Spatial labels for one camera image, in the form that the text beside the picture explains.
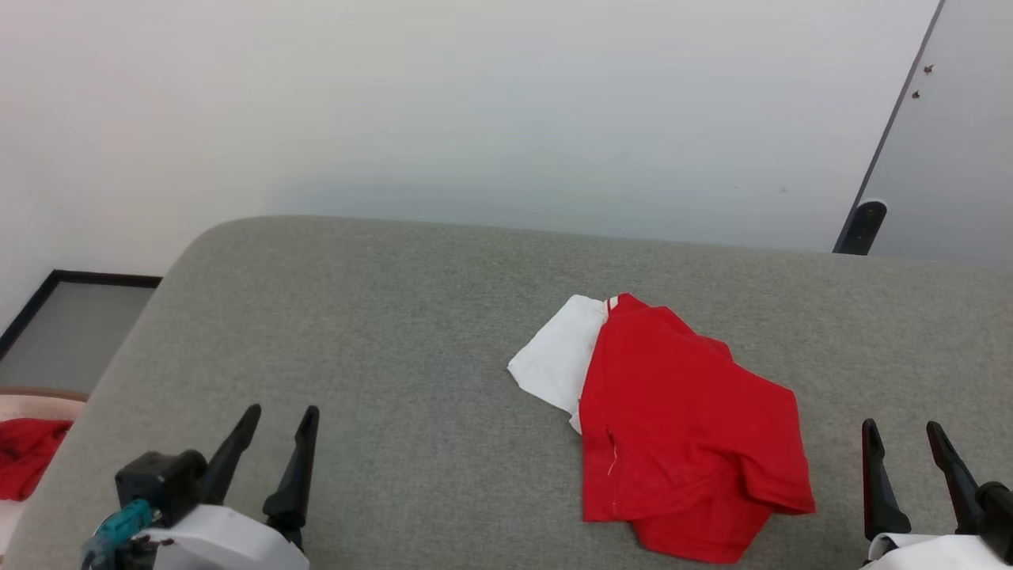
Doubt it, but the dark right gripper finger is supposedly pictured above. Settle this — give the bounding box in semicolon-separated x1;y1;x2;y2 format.
861;419;912;542
926;421;987;535

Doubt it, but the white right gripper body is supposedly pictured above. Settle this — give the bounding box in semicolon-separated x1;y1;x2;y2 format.
861;532;1013;570

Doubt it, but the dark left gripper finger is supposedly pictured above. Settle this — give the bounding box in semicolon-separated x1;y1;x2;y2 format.
198;404;263;507
263;405;321;552

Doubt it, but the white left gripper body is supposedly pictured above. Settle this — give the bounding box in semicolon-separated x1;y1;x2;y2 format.
131;504;310;570

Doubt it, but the red white basketball jersey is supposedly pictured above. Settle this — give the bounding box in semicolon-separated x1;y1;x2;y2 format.
507;293;817;564

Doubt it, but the grey fabric sofa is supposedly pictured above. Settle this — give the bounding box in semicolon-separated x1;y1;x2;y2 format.
0;215;1013;570

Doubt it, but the pale laundry basket brown rim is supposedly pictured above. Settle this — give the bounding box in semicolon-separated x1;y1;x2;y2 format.
0;386;89;555

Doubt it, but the crumpled red cloth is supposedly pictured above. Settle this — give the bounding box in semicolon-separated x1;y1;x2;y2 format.
0;418;74;502

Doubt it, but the black skirting strip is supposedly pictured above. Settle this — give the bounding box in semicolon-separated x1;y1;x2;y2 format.
0;269;163;361

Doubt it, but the black rounded door stop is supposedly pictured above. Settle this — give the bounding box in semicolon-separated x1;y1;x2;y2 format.
840;200;888;256

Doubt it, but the grey door panel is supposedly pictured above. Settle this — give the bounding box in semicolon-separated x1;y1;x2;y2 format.
869;0;1013;270

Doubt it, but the teal cable connector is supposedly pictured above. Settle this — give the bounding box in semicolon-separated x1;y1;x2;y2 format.
82;499;155;568

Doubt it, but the black door frame strip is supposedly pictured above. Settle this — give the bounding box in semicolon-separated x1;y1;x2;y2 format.
833;0;947;254

